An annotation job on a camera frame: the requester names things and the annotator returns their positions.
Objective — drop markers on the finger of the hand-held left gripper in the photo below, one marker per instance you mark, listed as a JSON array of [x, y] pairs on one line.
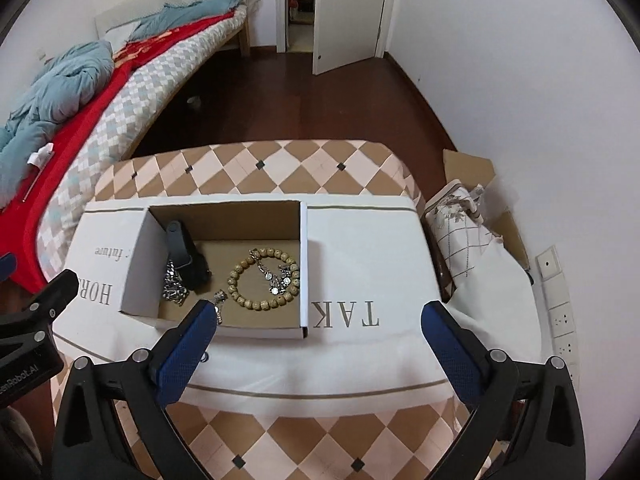
[[6, 269], [45, 300]]

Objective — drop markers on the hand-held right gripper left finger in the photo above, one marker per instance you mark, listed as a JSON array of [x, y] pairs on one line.
[[187, 345]]

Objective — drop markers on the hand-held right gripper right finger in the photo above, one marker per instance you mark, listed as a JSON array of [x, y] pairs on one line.
[[445, 345]]

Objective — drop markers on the black wrist band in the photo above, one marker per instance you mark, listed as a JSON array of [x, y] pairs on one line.
[[182, 245]]

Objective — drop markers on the cardboard box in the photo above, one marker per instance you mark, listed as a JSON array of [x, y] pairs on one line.
[[310, 270]]

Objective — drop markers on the white cloth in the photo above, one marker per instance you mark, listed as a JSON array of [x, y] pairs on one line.
[[495, 280]]

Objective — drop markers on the thin grey stick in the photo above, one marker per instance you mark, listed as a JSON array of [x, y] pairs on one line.
[[31, 185]]

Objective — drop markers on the checkered tablecloth table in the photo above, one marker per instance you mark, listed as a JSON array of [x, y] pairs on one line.
[[350, 360]]

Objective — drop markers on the rolled checkered fabric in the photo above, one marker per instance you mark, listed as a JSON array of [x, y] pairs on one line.
[[462, 240]]

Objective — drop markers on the small white paper packet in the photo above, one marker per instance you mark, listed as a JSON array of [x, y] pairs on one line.
[[41, 155]]

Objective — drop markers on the bed with red blanket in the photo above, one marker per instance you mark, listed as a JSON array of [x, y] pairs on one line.
[[75, 130]]

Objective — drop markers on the flat brown cardboard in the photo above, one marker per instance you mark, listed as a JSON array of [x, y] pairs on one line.
[[467, 165]]

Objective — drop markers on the light blue quilt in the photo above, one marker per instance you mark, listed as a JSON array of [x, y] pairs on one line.
[[65, 80]]

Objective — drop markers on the bed with checkered sheet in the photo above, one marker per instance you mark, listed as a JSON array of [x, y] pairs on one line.
[[140, 95]]

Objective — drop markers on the small dark floor object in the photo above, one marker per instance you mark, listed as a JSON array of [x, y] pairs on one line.
[[194, 102]]

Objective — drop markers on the teal blanket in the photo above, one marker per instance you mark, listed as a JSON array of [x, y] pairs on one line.
[[200, 10]]

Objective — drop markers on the white door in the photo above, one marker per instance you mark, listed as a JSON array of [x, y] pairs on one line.
[[350, 10]]

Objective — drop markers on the white wall socket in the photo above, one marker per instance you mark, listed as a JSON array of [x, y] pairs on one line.
[[561, 319], [566, 346], [574, 369]]

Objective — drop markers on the white blank wall plate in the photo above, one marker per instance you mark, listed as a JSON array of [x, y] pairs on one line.
[[556, 291]]

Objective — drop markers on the white coaxial wall plate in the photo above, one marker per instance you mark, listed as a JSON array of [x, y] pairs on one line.
[[549, 263]]

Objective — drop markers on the white door frame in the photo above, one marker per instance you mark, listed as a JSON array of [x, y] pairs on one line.
[[281, 5]]

